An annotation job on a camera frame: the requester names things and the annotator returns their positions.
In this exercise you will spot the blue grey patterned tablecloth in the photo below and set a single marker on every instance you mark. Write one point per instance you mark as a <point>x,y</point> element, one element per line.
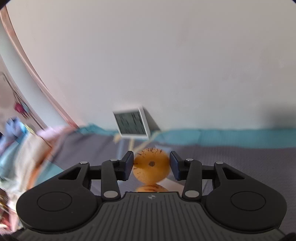
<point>266,155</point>

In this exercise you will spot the pile of clothes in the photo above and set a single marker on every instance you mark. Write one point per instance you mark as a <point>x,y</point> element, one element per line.
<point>20,160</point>

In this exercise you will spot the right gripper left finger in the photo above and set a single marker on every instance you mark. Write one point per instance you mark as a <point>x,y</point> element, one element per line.
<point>112,171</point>

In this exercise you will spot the clear plastic fruit tray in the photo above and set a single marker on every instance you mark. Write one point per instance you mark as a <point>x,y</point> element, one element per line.
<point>115,146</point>

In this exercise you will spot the yellow pepino melon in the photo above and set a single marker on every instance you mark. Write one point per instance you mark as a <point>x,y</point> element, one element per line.
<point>151,188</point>
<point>151,166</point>

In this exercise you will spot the white digital clock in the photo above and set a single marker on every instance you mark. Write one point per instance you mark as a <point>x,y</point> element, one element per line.
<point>135,123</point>

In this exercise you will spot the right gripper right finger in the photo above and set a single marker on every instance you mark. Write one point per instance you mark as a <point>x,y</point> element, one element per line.
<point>189,170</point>

